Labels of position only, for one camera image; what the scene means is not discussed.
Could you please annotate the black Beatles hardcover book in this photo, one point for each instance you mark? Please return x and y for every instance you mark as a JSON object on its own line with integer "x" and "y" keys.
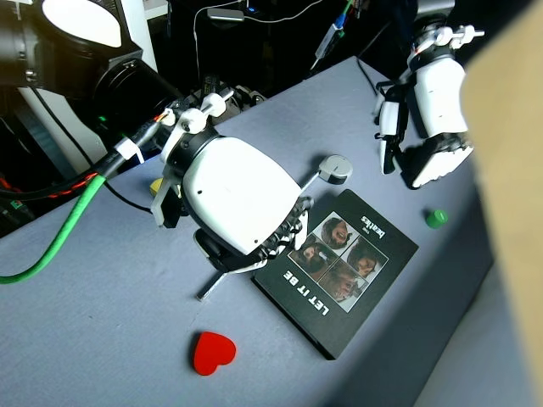
{"x": 399, "y": 254}

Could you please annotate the yellow block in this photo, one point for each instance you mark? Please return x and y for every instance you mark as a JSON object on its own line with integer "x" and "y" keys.
{"x": 156, "y": 186}

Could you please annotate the black power adapter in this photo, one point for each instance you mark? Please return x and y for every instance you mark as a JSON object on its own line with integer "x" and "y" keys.
{"x": 210, "y": 85}

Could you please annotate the red heart block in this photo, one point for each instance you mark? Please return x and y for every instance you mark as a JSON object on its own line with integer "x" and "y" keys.
{"x": 212, "y": 352}

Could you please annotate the grey flat device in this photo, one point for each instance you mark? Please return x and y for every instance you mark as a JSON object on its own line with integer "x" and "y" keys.
{"x": 225, "y": 15}

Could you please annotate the grey table cloth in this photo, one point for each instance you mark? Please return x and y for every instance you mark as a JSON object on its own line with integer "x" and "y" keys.
{"x": 127, "y": 339}

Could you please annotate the green cylinder block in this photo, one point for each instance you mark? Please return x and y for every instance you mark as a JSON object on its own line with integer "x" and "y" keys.
{"x": 437, "y": 219}

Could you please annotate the tan cardboard panel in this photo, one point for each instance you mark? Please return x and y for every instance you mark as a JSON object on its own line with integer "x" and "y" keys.
{"x": 517, "y": 169}

